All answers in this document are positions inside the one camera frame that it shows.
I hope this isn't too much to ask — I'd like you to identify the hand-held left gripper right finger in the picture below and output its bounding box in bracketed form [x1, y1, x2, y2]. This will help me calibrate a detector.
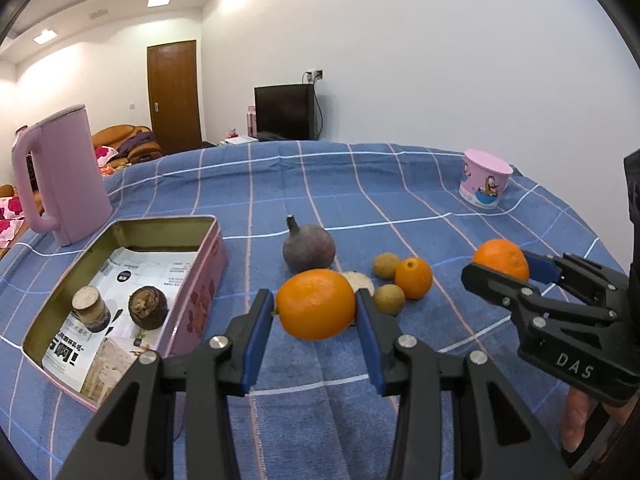
[354, 288, 576, 480]

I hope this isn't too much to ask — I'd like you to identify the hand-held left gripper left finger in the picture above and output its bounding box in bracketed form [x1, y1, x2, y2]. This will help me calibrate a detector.
[52, 288, 276, 480]

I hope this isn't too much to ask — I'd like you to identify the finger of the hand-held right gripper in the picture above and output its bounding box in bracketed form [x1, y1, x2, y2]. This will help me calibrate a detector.
[461, 261, 621, 357]
[525, 252, 629, 309]

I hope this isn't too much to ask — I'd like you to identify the large orange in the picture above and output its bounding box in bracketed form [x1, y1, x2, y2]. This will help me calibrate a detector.
[276, 269, 357, 342]
[472, 238, 530, 282]

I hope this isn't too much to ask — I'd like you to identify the round beige-topped cake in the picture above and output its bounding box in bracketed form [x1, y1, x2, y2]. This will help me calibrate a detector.
[341, 271, 375, 295]

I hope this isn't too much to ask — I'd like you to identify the pink tin box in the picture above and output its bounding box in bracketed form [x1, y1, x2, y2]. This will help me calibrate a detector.
[21, 215, 229, 413]

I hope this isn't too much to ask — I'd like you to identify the person's right hand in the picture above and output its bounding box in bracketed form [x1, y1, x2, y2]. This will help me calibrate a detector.
[560, 389, 603, 454]

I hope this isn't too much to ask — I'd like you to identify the small orange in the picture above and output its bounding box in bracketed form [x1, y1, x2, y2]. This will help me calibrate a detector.
[395, 257, 434, 300]

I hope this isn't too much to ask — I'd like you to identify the blue checked tablecloth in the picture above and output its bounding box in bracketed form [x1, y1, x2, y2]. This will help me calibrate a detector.
[0, 140, 632, 480]

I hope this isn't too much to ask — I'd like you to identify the pink cartoon cup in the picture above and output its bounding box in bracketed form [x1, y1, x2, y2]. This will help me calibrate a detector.
[459, 149, 513, 210]

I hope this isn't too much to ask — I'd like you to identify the printed paper lining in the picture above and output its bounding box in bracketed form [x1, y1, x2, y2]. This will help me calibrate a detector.
[42, 246, 201, 406]

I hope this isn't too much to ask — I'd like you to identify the black television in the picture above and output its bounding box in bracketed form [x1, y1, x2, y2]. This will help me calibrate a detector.
[254, 83, 316, 141]

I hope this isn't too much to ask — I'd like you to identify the dark purple cloth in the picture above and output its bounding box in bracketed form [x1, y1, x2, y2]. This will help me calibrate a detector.
[117, 131, 157, 161]

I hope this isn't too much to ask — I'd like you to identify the pink kettle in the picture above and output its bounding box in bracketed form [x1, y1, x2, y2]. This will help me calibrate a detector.
[11, 104, 113, 247]

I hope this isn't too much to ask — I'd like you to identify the brown wooden door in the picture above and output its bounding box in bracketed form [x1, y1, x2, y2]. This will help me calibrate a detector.
[146, 40, 203, 153]

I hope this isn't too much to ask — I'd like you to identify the black power cable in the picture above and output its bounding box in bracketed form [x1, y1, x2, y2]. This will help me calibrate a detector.
[301, 72, 323, 141]

